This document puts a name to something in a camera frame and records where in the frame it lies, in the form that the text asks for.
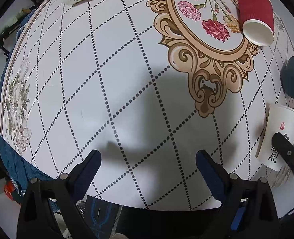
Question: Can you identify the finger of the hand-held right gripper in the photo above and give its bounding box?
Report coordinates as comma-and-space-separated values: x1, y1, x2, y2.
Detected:
272, 132, 294, 182

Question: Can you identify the dark teal cup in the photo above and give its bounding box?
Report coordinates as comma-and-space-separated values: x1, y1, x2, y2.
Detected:
280, 56, 294, 99

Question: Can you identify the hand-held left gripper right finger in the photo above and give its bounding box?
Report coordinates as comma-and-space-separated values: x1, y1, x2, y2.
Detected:
195, 149, 280, 239

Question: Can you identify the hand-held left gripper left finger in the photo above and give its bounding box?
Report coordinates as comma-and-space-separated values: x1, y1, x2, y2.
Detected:
16, 149, 103, 239

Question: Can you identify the floral printed tablecloth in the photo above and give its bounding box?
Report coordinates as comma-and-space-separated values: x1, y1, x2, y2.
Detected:
0, 0, 294, 211

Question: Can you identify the dark object with blue lines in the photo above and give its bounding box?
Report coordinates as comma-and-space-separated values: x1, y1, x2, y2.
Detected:
83, 195, 122, 239

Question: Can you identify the orange object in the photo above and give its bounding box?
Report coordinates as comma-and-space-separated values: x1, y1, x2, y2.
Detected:
4, 181, 14, 201

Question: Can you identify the red ribbed paper cup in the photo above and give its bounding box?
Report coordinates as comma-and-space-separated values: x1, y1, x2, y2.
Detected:
237, 0, 275, 47

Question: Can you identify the white paper cup red mark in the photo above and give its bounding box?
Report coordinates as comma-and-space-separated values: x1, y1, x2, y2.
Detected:
255, 104, 294, 172

